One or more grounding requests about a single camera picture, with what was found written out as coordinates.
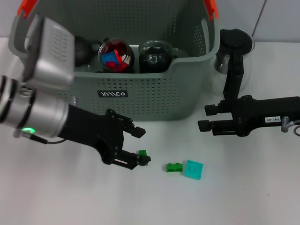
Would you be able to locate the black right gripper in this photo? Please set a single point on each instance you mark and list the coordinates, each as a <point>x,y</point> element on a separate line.
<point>260,112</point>

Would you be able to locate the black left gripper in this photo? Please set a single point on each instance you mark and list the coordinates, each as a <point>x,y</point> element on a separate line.
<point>93,131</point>

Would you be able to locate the green two-stud brick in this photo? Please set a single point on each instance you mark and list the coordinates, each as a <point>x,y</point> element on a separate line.
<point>174,167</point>

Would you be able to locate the glass jar with bricks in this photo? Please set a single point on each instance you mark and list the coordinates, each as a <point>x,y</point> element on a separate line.
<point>131,68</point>

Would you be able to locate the glass teacup black sleeve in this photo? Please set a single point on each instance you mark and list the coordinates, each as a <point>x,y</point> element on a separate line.
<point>153,47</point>
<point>152,68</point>

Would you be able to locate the blue square plate brick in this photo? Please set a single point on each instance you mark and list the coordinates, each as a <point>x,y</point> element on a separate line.
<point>109,57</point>

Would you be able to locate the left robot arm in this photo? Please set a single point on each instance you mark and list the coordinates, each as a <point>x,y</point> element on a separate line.
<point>39,112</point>

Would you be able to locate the grey perforated storage basket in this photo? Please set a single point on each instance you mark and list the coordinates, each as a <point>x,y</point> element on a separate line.
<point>152,100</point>

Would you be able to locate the teal square plate brick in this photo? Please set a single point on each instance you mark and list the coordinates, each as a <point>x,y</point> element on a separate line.
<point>193,170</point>

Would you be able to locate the glass coffee pot black lid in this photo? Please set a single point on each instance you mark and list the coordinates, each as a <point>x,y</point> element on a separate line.
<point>234,44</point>

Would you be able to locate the black clay teapot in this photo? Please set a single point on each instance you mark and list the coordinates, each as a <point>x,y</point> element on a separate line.
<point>82,50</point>

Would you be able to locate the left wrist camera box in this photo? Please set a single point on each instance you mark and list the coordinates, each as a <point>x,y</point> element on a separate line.
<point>51,51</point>

